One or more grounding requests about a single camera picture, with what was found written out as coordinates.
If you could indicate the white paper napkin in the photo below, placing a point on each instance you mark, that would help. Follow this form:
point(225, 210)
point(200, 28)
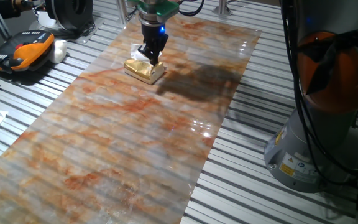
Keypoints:
point(136, 56)

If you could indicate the white rounded plastic object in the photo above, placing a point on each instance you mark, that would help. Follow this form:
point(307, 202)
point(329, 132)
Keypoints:
point(59, 51)

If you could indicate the orange black teach pendant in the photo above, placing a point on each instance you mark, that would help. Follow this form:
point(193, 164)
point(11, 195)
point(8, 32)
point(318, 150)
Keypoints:
point(26, 51)

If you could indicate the thin metal rod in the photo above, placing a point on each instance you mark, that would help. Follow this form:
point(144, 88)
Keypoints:
point(36, 14)

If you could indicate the person's bare hand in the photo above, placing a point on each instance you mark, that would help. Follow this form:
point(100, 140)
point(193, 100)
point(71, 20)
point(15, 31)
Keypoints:
point(22, 4)

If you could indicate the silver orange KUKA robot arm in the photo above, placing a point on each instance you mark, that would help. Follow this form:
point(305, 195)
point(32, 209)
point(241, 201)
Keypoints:
point(306, 146)

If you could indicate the orange marble pattern mat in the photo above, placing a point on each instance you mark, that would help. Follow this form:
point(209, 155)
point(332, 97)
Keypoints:
point(104, 140)

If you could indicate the slim metal post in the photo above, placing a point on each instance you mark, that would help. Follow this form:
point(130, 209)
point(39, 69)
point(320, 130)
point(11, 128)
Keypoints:
point(122, 12)

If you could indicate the metal post with foot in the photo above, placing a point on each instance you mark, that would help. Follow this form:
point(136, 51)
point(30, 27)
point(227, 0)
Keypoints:
point(222, 7)

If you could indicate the white paper slip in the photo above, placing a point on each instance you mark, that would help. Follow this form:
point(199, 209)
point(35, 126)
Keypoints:
point(47, 21)

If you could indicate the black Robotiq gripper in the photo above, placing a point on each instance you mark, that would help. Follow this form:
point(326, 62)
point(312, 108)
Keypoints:
point(154, 35)

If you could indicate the silver gripper coupling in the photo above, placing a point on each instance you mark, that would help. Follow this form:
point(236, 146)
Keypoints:
point(151, 20)

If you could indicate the gold foil tissue pack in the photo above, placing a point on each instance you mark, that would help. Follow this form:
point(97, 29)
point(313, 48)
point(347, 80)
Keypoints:
point(138, 71)

